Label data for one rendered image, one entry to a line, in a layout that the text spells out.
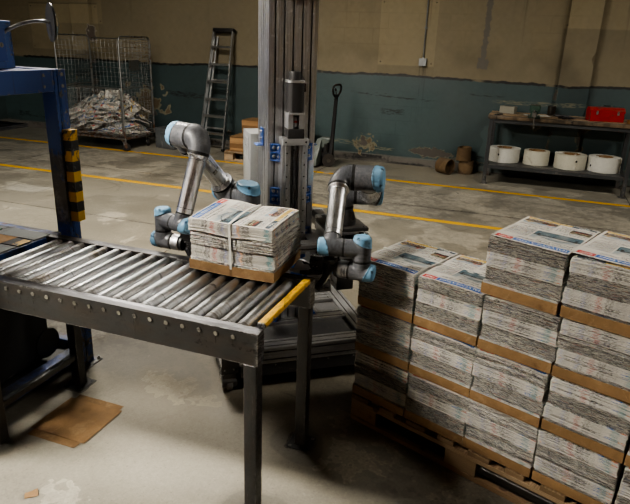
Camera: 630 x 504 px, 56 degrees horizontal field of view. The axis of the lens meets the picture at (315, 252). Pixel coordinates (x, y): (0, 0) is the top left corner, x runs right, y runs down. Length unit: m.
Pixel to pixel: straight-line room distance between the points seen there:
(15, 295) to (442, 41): 7.43
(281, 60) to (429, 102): 6.17
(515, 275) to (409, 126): 7.02
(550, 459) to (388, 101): 7.29
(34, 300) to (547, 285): 1.88
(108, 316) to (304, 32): 1.65
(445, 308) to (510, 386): 0.38
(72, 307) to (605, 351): 1.89
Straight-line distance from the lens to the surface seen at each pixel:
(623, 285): 2.15
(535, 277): 2.23
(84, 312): 2.33
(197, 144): 2.65
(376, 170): 2.61
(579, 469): 2.47
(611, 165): 8.43
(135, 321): 2.20
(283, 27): 3.03
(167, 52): 10.68
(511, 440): 2.53
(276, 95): 3.03
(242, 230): 2.31
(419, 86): 9.07
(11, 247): 2.95
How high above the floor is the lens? 1.71
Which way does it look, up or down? 19 degrees down
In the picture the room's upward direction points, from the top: 2 degrees clockwise
